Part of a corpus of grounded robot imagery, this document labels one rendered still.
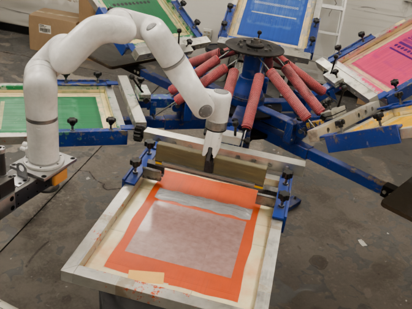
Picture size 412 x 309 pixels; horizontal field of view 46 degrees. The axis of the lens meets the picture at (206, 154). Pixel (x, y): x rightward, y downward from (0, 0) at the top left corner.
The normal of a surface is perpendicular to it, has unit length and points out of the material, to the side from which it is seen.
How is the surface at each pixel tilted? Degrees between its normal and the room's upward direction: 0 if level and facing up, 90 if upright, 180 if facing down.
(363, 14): 90
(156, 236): 0
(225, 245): 0
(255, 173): 90
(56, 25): 89
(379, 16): 90
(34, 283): 0
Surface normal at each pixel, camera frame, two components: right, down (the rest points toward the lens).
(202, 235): 0.12, -0.87
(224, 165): -0.23, 0.44
